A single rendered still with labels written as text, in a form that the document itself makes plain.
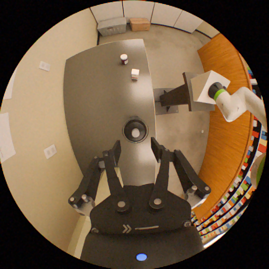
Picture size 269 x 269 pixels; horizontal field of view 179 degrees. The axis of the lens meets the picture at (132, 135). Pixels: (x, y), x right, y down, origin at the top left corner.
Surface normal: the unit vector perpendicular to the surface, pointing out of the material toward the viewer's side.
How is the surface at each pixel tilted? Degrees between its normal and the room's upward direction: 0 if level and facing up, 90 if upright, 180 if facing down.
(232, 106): 65
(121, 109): 0
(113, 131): 0
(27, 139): 90
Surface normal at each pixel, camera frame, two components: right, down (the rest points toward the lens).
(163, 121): 0.00, 0.27
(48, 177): 0.99, -0.10
